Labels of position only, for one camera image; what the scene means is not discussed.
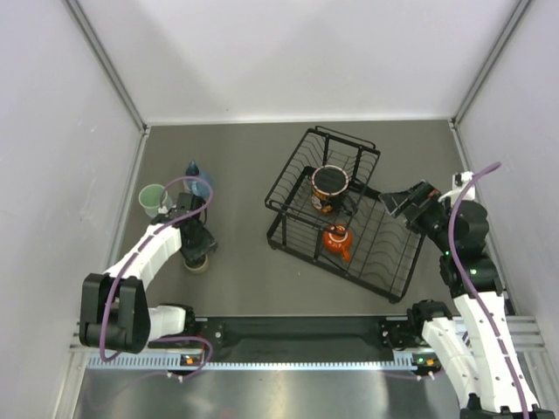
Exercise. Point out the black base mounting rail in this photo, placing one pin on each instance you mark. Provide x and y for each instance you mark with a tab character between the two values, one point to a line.
368	343

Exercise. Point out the beige ceramic mug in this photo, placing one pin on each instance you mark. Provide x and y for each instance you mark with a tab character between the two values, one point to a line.
197	266

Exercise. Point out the black patterned mug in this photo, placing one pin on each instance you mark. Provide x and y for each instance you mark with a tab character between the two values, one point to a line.
329	184

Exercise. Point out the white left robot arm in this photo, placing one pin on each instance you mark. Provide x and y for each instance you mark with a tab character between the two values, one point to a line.
114	312

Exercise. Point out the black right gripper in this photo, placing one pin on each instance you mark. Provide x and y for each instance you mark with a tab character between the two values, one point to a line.
424	195

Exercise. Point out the green plastic cup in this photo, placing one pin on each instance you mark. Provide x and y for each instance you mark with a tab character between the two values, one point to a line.
151	198

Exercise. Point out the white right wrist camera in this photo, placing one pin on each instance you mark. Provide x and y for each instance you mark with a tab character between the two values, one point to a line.
459	182

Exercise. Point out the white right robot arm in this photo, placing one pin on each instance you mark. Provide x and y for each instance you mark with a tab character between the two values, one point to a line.
483	368

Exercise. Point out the orange patterned teapot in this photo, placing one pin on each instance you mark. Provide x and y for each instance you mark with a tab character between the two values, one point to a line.
337	239

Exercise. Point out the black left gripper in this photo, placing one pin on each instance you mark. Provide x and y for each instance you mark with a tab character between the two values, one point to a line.
206	243

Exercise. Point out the blue ceramic mug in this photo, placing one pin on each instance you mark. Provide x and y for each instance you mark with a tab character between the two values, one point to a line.
199	183

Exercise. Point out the black wire dish rack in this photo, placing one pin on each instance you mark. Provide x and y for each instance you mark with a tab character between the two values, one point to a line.
384	253

